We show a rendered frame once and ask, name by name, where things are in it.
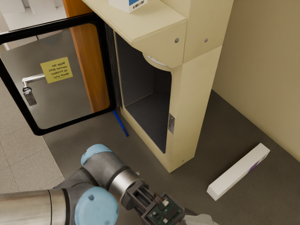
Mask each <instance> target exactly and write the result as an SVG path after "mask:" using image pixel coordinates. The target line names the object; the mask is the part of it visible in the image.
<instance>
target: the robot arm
mask: <svg viewBox="0 0 300 225"><path fill-rule="evenodd" d="M81 165H82V167H81V168H80V169H78V170H77V171H76V172H75V173H73V174H72V175H70V176H69V177H68V178H66V179H65V180H64V181H62V182H61V183H60V184H59V185H57V186H56V187H53V188H52V189H48V190H37V191H26V192H11V193H1V194H0V225H115V223H116V221H117V218H118V213H119V207H118V203H119V204H120V205H122V206H123V207H124V208H125V209H126V210H131V209H133V208H134V210H135V211H136V212H137V214H138V215H139V217H140V218H141V220H142V225H179V223H180V222H181V221H184V223H185V225H219V224H217V223H216V222H214V221H213V220H212V217H211V216H210V215H208V214H200V215H198V214H196V213H195V212H193V211H192V210H190V209H188V208H186V207H182V206H181V205H180V204H179V203H178V202H177V201H175V200H174V199H173V198H172V197H171V196H170V195H168V194H167V193H166V192H164V193H163V194H162V195H161V196H159V195H158V194H157V193H155V192H154V195H153V194H152V193H151V192H150V191H149V185H148V184H147V183H146V182H145V181H143V179H142V178H141V177H140V176H139V175H140V173H139V172H136V173H135V172H134V171H133V170H132V169H131V168H130V167H129V166H128V165H127V164H126V163H124V162H123V161H122V160H121V159H120V158H119V157H118V156H116V154H115V153H114V152H113V151H111V150H110V149H109V148H108V147H106V146H104V145H102V144H96V145H93V146H91V147H90V148H88V149H87V152H86V153H84V154H83V156H82V158H81ZM156 195H157V197H156Z"/></svg>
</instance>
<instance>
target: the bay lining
mask: <svg viewBox="0 0 300 225"><path fill-rule="evenodd" d="M115 39H116V46H117V57H118V65H119V73H120V80H121V91H122V99H123V105H124V106H127V105H129V104H130V103H132V102H135V101H137V100H138V99H140V98H143V97H145V96H146V95H148V94H151V93H153V92H158V93H165V94H171V82H172V75H171V72H170V71H164V70H161V69H158V68H156V67H154V66H152V65H151V64H149V63H148V62H147V61H146V60H145V58H144V56H143V53H142V52H141V51H139V50H137V49H135V48H133V47H132V46H131V45H130V44H129V43H128V42H127V41H125V40H124V39H123V38H122V37H121V36H120V35H119V34H118V33H117V32H116V31H115Z"/></svg>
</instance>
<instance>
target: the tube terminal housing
mask: <svg viewBox="0 0 300 225"><path fill-rule="evenodd" d="M160 1H161V2H163V3H164V4H166V5H167V6H169V7H170V8H172V9H173V10H175V11H176V12H177V13H179V14H180V15H182V16H183V17H185V18H186V19H187V26H186V34H185V42H184V49H183V60H182V64H181V65H179V66H176V67H174V68H170V67H168V66H167V65H166V66H167V67H168V68H169V70H170V72H171V75H172V82H171V97H170V107H169V113H170V114H171V115H172V116H173V117H174V118H175V124H174V132H173V134H172V133H171V132H170V131H169V130H168V129H167V143H166V153H165V154H163V153H162V152H161V151H160V149H159V148H158V147H157V146H156V145H155V144H154V143H153V141H152V140H151V139H150V138H149V136H148V135H147V134H146V133H145V132H144V130H143V129H142V128H141V127H140V126H139V124H138V123H137V122H136V121H135V120H134V119H133V118H132V116H131V115H130V114H129V113H128V112H127V110H126V109H125V107H124V105H123V99H122V105H123V109H122V107H120V109H121V114H122V116H123V117H124V118H125V119H126V120H127V122H128V123H129V124H130V125H131V127H132V128H133V129H134V130H135V132H136V133H137V134H138V135H139V137H140V138H141V139H142V140H143V141H144V143H145V144H146V145H147V146H148V147H149V149H150V150H151V151H152V152H153V154H154V155H155V156H156V158H157V159H158V160H159V161H160V162H161V164H162V165H163V166H164V167H165V168H166V170H167V171H168V172H169V173H171V172H172V171H174V170H175V169H177V168H178V167H180V166H181V165H183V164H184V163H186V162H187V161H189V160H190V159H192V158H193V157H194V155H195V151H196V147H197V143H198V140H199V136H200V131H201V127H202V124H203V120H204V116H205V112H206V108H207V104H208V100H209V96H210V92H211V89H212V85H213V80H214V76H215V73H216V69H217V64H218V61H219V57H220V53H221V49H222V44H223V41H224V37H225V33H226V29H227V25H228V21H229V17H230V13H231V9H232V6H233V1H234V0H160ZM113 32H114V40H115V47H116V55H117V46H116V39H115V31H114V30H113ZM117 65H118V57H117ZM118 73H119V65H118ZM119 80H120V73H119ZM120 87H121V80H120ZM121 98H122V91H121Z"/></svg>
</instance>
